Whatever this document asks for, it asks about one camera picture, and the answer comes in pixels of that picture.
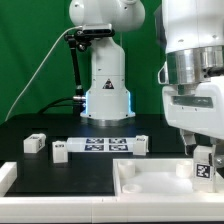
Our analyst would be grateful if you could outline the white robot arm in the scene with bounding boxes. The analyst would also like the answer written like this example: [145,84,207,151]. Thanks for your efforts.
[69,0,224,168]

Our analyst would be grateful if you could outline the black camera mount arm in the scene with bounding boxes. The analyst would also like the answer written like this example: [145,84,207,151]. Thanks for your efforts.
[64,33,85,116]

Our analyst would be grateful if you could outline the white base with AprilTags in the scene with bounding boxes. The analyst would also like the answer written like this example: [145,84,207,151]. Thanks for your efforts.
[66,137,134,153]

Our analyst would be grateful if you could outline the white square tabletop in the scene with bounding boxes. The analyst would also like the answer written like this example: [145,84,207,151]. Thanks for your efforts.
[113,158,224,196]

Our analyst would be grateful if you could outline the black camera on mount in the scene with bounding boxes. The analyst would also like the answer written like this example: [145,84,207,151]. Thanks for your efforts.
[82,24,112,36]

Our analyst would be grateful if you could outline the white U-shaped fence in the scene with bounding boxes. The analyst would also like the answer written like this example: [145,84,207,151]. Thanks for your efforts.
[0,162,224,224]

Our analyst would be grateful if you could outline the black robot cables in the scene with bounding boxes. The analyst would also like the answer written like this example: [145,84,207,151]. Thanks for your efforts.
[37,97,83,115]

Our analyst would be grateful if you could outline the white camera cable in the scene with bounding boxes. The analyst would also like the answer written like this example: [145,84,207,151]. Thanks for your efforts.
[4,25,84,123]

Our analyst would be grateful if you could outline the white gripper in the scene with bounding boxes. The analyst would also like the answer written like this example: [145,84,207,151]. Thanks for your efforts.
[162,76,224,168]

